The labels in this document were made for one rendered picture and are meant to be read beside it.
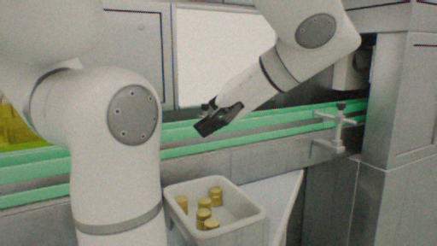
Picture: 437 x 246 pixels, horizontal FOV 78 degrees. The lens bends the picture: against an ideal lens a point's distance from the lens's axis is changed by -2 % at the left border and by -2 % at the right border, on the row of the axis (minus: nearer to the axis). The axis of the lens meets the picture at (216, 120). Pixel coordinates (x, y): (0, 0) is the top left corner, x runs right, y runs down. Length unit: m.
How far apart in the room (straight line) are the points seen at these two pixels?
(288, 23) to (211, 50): 0.66
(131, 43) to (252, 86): 0.52
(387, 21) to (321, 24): 0.82
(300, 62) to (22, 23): 0.33
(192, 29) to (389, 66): 0.69
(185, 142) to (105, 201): 0.53
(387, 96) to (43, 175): 1.06
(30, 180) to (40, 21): 0.44
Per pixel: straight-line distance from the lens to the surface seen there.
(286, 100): 1.24
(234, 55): 1.01
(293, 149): 1.01
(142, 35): 0.89
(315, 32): 0.34
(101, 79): 0.27
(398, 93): 1.12
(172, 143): 0.78
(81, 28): 0.26
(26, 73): 0.36
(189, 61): 0.93
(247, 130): 0.89
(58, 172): 0.64
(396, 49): 1.13
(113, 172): 0.27
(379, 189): 1.23
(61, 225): 0.67
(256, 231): 0.62
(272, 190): 0.91
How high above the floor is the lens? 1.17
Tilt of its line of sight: 14 degrees down
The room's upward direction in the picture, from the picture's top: straight up
